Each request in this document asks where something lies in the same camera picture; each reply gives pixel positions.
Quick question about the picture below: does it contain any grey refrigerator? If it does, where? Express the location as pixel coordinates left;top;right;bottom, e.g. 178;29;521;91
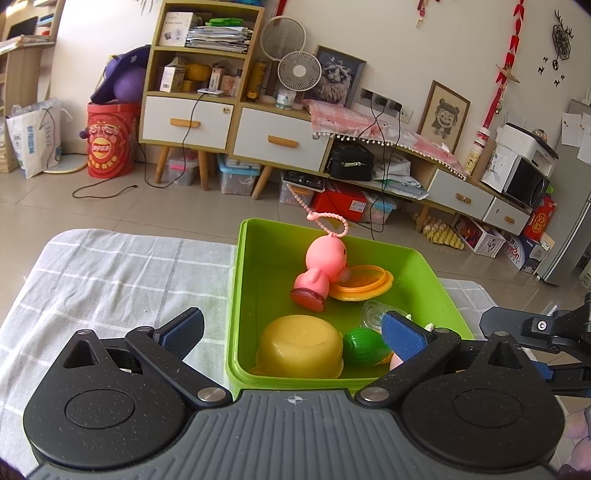
537;100;591;286

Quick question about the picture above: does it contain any wooden desk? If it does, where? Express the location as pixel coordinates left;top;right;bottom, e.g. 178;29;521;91
1;1;65;173

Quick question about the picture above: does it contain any framed girl picture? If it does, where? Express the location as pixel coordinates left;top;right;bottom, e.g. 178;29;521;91
417;80;471;153

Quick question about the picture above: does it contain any yellow egg tray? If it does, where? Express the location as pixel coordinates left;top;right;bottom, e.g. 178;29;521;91
412;213;465;250

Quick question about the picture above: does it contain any framed cat picture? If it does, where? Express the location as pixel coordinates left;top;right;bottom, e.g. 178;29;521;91
304;46;367;107

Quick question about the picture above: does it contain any wooden TV cabinet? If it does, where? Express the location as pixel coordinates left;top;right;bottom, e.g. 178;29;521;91
139;1;529;233

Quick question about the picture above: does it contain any yellow toy pot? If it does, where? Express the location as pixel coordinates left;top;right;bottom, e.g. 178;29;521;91
250;314;344;379

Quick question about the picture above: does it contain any red snack bucket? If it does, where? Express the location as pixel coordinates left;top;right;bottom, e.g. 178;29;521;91
85;102;140;180

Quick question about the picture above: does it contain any purple plush toy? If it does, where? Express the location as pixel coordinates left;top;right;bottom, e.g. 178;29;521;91
90;45;150;105

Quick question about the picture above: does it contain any pink pig toy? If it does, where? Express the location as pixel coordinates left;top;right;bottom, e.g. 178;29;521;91
288;186;349;313

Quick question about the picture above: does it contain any grey checked tablecloth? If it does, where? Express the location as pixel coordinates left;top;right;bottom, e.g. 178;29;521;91
0;227;500;462

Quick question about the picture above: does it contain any clear plastic container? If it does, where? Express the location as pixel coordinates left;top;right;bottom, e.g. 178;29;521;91
361;300;412;333

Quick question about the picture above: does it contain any white printer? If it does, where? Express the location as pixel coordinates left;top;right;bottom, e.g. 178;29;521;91
496;123;559;178

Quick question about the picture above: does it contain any red box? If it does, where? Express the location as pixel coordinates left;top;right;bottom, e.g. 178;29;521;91
311;180;368;223

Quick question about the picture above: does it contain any white starfish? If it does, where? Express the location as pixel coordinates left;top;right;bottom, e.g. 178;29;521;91
406;314;435;332

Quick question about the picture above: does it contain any yellow toy corn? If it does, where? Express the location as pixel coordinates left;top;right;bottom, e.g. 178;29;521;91
342;327;393;367

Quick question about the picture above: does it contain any white paper bag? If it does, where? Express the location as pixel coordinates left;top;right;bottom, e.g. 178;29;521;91
6;97;61;179

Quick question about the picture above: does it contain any yellow toy lid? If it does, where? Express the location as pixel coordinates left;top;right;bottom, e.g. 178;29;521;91
329;265;394;302

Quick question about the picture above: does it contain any white fan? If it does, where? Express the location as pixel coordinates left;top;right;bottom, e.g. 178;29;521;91
260;16;307;61
277;51;322;92

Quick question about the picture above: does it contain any black bag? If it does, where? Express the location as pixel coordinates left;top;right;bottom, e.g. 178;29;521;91
325;140;375;181

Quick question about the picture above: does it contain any white toy box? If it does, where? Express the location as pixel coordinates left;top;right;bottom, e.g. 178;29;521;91
452;215;506;258

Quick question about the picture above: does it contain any black microwave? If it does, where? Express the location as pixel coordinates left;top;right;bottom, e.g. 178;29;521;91
481;144;550;208

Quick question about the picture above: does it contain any white fan rear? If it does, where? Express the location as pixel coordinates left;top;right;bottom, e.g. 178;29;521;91
260;16;307;61

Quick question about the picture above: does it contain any white fan front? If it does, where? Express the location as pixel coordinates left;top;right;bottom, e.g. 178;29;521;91
277;51;322;92

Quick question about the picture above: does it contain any pink lace cloth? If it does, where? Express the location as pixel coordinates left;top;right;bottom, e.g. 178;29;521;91
304;100;468;180

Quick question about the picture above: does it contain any green plastic bin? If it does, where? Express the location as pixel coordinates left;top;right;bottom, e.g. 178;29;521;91
224;217;477;400

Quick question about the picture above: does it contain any pink ball toy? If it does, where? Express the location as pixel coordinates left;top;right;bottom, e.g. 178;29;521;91
389;354;404;370

